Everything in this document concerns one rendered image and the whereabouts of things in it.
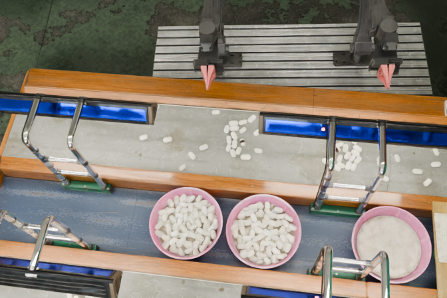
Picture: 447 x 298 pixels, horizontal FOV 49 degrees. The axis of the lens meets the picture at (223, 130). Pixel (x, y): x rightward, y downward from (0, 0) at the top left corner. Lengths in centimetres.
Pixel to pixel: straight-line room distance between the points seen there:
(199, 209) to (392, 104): 86
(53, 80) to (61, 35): 120
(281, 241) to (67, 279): 75
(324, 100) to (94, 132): 94
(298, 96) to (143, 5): 166
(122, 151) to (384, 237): 103
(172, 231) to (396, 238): 80
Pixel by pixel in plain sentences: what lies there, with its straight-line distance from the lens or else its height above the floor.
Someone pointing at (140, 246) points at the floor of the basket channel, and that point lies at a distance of 191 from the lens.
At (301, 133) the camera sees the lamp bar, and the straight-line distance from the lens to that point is 159.
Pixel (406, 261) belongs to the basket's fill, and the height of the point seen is 73.
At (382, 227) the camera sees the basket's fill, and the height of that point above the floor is 73.
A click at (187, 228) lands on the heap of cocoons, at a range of 184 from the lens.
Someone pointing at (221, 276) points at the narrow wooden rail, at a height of 76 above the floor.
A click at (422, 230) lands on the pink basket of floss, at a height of 76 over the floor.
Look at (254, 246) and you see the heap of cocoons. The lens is 179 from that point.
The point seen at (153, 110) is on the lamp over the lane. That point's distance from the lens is 163.
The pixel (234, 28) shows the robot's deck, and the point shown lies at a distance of 232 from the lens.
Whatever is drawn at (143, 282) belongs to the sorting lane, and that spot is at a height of 74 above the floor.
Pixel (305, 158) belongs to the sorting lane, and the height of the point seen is 74.
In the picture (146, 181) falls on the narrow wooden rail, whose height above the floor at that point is 76.
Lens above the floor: 248
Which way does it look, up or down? 63 degrees down
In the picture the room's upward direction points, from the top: 8 degrees counter-clockwise
